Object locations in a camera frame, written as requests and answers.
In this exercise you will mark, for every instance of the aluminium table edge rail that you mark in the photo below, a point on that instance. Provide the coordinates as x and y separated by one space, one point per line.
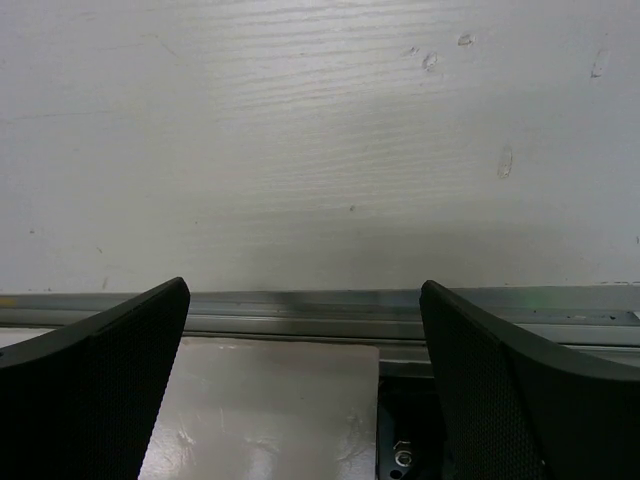
600 320

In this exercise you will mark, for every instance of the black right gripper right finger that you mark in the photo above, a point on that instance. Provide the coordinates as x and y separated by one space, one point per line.
519 406

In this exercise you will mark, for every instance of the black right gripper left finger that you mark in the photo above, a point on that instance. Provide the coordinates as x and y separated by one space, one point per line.
81 401

